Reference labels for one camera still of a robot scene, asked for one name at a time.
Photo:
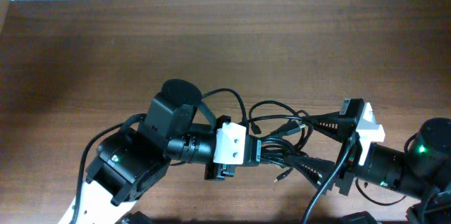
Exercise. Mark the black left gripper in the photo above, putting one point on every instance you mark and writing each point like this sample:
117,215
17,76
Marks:
217,170

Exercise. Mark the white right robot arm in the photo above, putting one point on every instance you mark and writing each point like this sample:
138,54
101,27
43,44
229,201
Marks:
421,170

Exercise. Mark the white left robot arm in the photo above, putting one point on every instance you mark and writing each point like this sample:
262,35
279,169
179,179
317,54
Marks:
134,155

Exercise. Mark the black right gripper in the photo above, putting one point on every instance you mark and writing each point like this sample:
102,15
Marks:
351,143

